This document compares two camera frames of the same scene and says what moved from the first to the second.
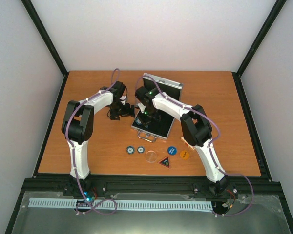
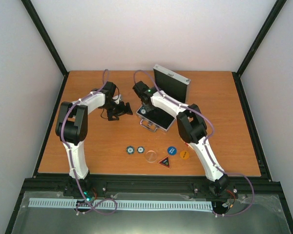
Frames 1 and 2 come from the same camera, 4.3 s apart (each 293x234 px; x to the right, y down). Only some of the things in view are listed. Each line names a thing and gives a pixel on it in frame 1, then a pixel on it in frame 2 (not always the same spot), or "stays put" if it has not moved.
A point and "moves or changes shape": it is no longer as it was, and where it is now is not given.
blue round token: (172, 150) stays put
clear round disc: (151, 156) stays put
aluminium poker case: (162, 121) moves or changes shape
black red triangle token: (165, 162) stays put
